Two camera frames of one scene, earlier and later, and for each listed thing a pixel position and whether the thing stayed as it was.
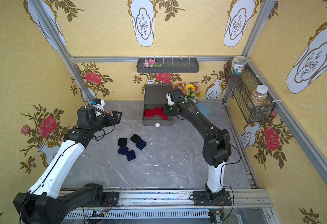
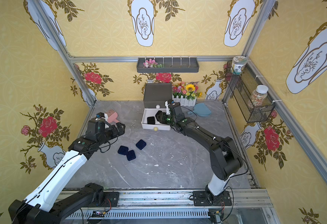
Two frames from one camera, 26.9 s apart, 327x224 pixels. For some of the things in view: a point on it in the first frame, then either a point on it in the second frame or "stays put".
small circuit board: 98,213 stays put
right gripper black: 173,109 to 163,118
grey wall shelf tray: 167,65 stays put
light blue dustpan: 203,108 stays put
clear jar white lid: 259,96 stays put
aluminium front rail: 191,199 stays put
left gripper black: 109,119 to 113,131
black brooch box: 122,142 to 151,120
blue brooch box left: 123,150 stays put
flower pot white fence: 189,91 stays put
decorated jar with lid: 238,63 stays put
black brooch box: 135,138 to 158,112
